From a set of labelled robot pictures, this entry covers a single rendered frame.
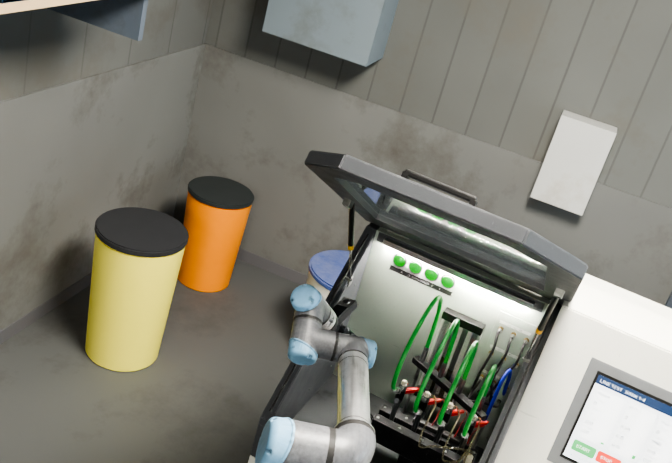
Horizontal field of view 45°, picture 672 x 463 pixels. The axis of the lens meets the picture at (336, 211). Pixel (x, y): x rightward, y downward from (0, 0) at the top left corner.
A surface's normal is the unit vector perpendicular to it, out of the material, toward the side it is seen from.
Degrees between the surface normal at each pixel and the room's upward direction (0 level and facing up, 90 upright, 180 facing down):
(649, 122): 90
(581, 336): 76
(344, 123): 90
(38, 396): 0
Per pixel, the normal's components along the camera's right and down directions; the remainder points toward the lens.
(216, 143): -0.33, 0.32
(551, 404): -0.34, 0.07
